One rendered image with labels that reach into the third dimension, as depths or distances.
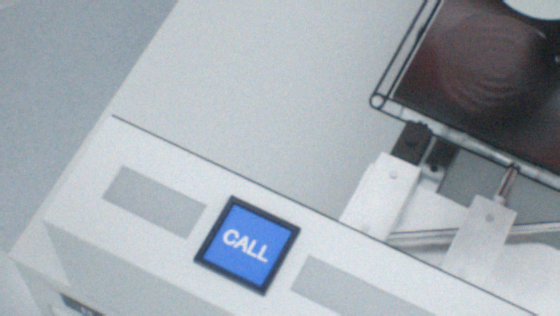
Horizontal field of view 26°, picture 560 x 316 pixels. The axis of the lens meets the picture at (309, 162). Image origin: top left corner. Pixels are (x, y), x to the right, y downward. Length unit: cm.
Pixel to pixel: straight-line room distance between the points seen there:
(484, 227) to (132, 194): 26
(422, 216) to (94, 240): 26
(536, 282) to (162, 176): 30
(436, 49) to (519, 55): 7
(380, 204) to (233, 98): 20
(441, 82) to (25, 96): 116
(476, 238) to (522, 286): 5
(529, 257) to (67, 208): 35
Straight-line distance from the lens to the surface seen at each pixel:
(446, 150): 100
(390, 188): 92
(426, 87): 97
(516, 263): 93
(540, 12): 102
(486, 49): 100
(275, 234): 83
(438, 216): 94
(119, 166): 87
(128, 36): 207
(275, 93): 105
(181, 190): 86
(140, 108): 105
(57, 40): 208
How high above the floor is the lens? 173
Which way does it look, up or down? 63 degrees down
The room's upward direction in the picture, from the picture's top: 3 degrees clockwise
